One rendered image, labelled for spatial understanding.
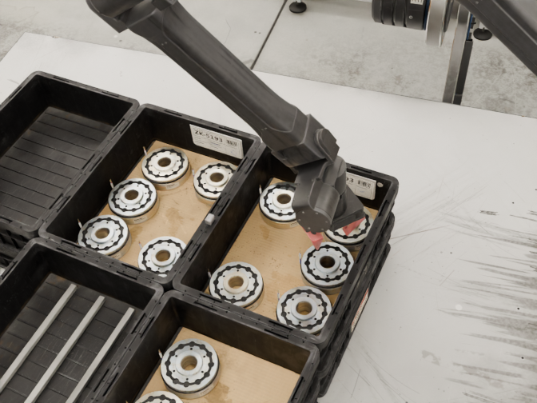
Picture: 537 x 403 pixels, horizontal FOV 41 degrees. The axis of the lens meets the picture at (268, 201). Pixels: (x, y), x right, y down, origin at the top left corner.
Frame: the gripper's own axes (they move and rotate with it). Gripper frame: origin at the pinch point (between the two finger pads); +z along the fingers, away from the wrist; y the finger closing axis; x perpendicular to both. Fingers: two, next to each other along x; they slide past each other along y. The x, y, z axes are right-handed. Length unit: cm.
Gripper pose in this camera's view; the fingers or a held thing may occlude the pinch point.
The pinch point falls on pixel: (330, 237)
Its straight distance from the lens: 133.1
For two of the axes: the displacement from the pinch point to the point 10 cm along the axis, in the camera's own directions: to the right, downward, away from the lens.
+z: 0.8, 6.3, 7.7
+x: -4.5, -6.7, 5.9
